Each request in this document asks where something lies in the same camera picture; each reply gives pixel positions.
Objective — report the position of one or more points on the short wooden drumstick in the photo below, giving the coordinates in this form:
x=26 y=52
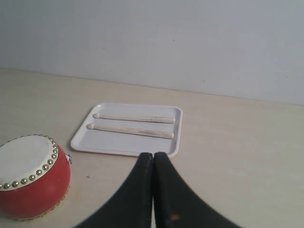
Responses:
x=150 y=119

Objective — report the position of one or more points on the long wooden drumstick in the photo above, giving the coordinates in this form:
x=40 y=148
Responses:
x=134 y=131

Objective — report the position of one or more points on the red small drum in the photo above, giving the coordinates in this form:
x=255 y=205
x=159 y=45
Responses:
x=35 y=176

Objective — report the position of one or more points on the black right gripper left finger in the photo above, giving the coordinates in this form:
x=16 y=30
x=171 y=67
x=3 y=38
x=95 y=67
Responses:
x=131 y=205

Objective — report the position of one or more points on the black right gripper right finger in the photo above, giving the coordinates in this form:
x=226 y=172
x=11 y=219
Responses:
x=176 y=205

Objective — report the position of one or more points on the white rectangular tray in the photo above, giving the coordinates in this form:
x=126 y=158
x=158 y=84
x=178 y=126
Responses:
x=87 y=140

